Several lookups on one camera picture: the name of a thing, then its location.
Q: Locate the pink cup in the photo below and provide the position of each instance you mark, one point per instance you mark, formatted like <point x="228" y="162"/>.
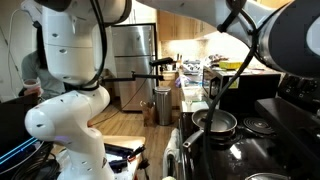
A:
<point x="32" y="85"/>

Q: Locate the dish rack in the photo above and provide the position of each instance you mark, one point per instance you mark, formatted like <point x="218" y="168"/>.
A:
<point x="192" y="66"/>

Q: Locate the person in grey shirt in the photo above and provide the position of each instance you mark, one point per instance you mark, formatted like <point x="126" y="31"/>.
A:
<point x="31" y="68"/>

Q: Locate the silver trash can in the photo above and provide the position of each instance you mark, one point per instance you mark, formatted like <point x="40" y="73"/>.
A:
<point x="163" y="106"/>

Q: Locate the yellow towel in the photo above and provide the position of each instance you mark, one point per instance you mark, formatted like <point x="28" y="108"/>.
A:
<point x="170" y="178"/>

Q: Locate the white towel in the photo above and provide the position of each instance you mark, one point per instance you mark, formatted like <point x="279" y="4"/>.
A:
<point x="171" y="150"/>

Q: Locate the black laptop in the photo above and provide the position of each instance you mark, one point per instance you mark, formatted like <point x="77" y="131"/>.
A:
<point x="16" y="126"/>

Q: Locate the wooden kitchen wall cabinets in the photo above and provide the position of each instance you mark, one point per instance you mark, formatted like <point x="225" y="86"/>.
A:
<point x="176" y="26"/>

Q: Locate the black electric stove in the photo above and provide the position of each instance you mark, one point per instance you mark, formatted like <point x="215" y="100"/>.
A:
<point x="253" y="153"/>

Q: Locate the black stereo camera bar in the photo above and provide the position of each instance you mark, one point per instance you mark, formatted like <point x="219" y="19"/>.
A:
<point x="162" y="61"/>

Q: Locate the silver black microwave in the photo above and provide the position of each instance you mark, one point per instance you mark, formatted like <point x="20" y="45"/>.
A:
<point x="253" y="90"/>

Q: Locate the stainless steel fridge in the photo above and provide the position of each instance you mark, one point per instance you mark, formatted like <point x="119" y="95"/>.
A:
<point x="133" y="50"/>

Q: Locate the black clamp tool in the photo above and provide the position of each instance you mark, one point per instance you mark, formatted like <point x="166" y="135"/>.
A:
<point x="137" y="152"/>

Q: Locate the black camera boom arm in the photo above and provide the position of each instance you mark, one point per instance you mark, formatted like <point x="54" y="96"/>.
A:
<point x="133" y="78"/>

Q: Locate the black coil stove burner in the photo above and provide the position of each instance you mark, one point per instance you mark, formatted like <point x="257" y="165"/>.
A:
<point x="230" y="138"/>
<point x="258" y="125"/>

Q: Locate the yellow box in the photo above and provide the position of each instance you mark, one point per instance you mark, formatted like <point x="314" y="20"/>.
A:
<point x="231" y="65"/>

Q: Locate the purple cloth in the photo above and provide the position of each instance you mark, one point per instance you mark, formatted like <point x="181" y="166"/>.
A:
<point x="182" y="81"/>

